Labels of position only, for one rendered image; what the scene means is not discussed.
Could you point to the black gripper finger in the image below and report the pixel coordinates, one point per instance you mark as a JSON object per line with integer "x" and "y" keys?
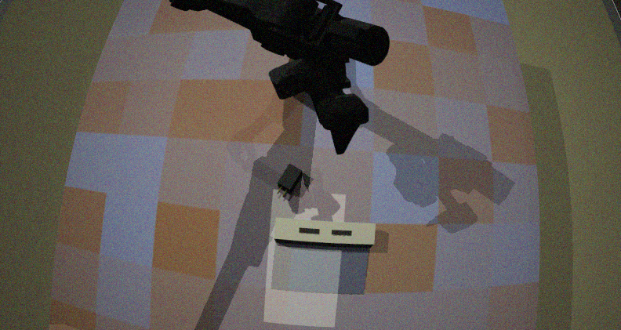
{"x": 341, "y": 137}
{"x": 316, "y": 98}

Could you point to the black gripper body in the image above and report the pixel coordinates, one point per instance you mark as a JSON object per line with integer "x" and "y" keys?
{"x": 338, "y": 109}

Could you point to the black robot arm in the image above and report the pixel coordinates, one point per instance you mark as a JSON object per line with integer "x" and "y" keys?
{"x": 288, "y": 27}

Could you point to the black two-prong plug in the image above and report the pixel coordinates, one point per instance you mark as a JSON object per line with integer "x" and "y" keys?
{"x": 289, "y": 179}

